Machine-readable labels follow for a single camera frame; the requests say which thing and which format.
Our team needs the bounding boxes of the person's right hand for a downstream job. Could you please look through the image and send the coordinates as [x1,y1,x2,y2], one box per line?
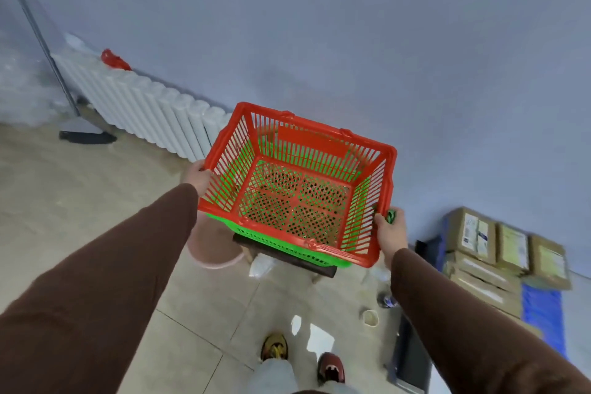
[373,207,410,270]

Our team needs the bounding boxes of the small cardboard box yellow label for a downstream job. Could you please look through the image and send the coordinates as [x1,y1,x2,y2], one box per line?
[496,222,531,275]

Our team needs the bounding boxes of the dark grey case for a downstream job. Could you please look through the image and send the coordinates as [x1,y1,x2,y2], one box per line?
[385,314,433,394]

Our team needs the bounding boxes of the person's yellow left shoe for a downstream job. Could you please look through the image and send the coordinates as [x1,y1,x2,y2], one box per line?
[260,333,289,362]

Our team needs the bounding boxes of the green plastic shopping basket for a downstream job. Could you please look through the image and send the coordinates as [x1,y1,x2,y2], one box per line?
[206,137,397,269]

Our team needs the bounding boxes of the white radiator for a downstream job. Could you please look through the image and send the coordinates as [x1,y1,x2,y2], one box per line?
[52,50,232,163]

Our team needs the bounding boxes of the clear plastic bag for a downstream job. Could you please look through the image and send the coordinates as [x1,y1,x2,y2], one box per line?
[248,253,279,279]

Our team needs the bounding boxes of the person's grey trousers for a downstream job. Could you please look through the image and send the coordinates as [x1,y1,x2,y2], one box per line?
[245,358,361,394]

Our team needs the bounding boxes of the person's left hand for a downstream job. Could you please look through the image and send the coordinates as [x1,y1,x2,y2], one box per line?
[182,159,216,199]

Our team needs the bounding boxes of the red plastic bag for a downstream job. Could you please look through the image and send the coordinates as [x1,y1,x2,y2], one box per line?
[101,48,132,71]

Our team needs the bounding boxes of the person's red right shoe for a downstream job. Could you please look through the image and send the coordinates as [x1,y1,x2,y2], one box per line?
[317,352,346,385]

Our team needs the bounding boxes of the person's right forearm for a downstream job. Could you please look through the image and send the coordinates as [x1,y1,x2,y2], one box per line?
[390,248,591,394]

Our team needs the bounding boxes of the dark wooden stool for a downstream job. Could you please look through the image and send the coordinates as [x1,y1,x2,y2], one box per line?
[232,232,338,279]

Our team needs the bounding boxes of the large cardboard box white label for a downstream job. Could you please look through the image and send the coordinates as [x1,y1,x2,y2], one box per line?
[444,207,498,265]

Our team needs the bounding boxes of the pink plastic bucket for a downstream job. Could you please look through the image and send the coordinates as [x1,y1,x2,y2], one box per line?
[187,213,246,270]

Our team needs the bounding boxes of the red plastic shopping basket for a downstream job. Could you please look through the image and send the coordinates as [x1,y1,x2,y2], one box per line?
[198,101,398,269]

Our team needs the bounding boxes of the person's left forearm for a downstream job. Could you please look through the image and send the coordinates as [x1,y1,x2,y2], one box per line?
[0,183,199,394]

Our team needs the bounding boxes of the flat cardboard box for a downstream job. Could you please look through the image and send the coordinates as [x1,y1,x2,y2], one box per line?
[442,250,523,296]
[448,268,523,319]

